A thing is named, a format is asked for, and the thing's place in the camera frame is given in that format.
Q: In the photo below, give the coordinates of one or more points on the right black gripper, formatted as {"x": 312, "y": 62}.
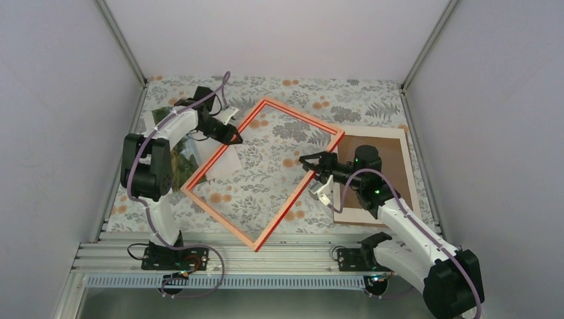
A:
{"x": 326, "y": 162}

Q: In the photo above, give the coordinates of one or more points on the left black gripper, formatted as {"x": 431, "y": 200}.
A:
{"x": 225, "y": 136}

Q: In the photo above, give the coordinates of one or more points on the landscape photo print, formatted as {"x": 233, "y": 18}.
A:
{"x": 192, "y": 151}

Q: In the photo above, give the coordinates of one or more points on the white mat board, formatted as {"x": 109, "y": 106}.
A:
{"x": 353, "y": 214}

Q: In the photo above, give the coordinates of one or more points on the red picture frame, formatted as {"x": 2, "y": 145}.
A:
{"x": 291, "y": 198}

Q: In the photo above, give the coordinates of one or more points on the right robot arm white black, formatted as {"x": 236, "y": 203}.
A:
{"x": 449, "y": 279}

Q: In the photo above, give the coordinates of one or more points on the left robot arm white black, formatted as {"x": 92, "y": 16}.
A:
{"x": 147, "y": 171}

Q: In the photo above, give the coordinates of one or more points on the floral patterned table cloth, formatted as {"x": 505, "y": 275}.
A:
{"x": 374, "y": 103}

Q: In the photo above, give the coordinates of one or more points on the brown backing board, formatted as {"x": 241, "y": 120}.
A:
{"x": 393, "y": 164}

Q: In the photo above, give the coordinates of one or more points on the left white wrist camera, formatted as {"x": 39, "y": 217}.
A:
{"x": 225, "y": 116}

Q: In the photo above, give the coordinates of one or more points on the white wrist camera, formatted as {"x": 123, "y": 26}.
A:
{"x": 225, "y": 116}
{"x": 320, "y": 189}

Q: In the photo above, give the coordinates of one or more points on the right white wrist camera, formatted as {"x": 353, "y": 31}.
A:
{"x": 320, "y": 189}

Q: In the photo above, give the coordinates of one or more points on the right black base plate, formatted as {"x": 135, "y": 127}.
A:
{"x": 356, "y": 260}

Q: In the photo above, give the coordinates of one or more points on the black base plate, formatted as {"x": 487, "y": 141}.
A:
{"x": 356, "y": 260}
{"x": 161, "y": 258}

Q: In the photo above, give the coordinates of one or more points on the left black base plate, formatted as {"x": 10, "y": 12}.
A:
{"x": 161, "y": 258}

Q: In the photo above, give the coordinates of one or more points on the aluminium rail base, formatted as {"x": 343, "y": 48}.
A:
{"x": 282, "y": 254}

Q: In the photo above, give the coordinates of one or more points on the grey slotted cable duct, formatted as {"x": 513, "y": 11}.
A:
{"x": 230, "y": 281}

